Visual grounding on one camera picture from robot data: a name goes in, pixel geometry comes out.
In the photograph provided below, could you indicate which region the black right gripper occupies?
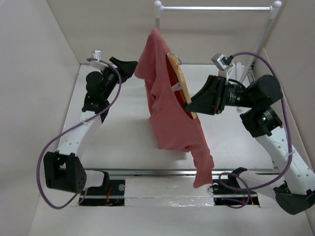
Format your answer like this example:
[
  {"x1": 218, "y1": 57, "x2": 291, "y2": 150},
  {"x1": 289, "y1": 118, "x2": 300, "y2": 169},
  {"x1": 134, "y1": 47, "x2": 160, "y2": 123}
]
[{"x1": 183, "y1": 74, "x2": 257, "y2": 115}]

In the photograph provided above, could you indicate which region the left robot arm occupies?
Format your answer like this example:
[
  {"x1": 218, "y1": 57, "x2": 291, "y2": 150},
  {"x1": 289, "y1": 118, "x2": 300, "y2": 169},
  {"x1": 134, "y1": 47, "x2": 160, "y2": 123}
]
[{"x1": 43, "y1": 57, "x2": 138, "y2": 193}]

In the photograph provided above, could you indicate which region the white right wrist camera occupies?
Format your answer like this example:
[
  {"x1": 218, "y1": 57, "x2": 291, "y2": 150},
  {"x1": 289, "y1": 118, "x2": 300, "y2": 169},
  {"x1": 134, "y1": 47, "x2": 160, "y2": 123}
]
[{"x1": 211, "y1": 53, "x2": 235, "y2": 80}]

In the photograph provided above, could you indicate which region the white clothes rack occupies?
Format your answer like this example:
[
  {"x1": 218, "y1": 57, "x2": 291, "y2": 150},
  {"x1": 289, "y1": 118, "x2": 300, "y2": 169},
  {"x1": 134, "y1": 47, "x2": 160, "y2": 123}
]
[{"x1": 152, "y1": 0, "x2": 282, "y2": 82}]

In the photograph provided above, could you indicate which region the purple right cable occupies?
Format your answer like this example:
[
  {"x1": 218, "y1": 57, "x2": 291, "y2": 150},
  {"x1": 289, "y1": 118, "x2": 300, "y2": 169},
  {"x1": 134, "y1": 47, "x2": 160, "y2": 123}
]
[{"x1": 218, "y1": 51, "x2": 293, "y2": 209}]

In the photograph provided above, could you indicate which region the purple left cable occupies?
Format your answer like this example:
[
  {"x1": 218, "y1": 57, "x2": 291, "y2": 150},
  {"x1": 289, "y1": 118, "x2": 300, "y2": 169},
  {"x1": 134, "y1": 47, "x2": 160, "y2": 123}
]
[{"x1": 36, "y1": 58, "x2": 123, "y2": 209}]

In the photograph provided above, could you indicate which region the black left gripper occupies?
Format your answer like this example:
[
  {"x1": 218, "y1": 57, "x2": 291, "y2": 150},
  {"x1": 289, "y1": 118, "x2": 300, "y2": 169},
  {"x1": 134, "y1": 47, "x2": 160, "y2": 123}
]
[{"x1": 99, "y1": 58, "x2": 136, "y2": 100}]

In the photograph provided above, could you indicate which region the purple cable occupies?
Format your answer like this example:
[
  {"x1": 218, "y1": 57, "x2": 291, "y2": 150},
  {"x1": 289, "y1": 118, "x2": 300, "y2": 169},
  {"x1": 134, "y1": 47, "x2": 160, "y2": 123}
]
[
  {"x1": 36, "y1": 58, "x2": 123, "y2": 209},
  {"x1": 218, "y1": 51, "x2": 293, "y2": 209}
]

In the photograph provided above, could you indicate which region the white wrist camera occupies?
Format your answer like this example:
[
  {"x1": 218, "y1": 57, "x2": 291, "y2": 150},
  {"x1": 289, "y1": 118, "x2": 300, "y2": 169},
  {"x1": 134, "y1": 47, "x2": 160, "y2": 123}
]
[
  {"x1": 87, "y1": 50, "x2": 108, "y2": 71},
  {"x1": 211, "y1": 53, "x2": 235, "y2": 80}
]

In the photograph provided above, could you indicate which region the aluminium front rail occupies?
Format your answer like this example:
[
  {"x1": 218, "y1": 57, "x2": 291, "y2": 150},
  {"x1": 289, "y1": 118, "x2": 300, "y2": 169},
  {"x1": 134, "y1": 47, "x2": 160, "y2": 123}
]
[{"x1": 78, "y1": 168, "x2": 281, "y2": 201}]

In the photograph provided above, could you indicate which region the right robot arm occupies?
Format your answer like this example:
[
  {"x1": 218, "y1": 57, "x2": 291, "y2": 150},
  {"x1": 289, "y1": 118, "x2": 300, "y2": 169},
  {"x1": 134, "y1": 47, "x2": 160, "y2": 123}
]
[{"x1": 184, "y1": 75, "x2": 315, "y2": 215}]

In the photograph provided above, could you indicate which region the red t shirt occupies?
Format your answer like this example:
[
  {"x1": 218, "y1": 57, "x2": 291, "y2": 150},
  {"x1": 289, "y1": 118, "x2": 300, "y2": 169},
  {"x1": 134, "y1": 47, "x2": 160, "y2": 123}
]
[{"x1": 134, "y1": 29, "x2": 214, "y2": 188}]

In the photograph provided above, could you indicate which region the wooden clothes hanger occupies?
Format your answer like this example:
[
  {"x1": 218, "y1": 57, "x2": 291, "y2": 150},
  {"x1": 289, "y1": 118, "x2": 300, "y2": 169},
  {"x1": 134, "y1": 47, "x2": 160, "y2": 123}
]
[{"x1": 165, "y1": 52, "x2": 197, "y2": 119}]

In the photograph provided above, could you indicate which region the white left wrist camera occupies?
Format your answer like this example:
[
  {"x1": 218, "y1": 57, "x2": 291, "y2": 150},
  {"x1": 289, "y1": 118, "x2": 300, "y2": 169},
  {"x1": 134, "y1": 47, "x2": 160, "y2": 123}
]
[{"x1": 87, "y1": 50, "x2": 108, "y2": 71}]

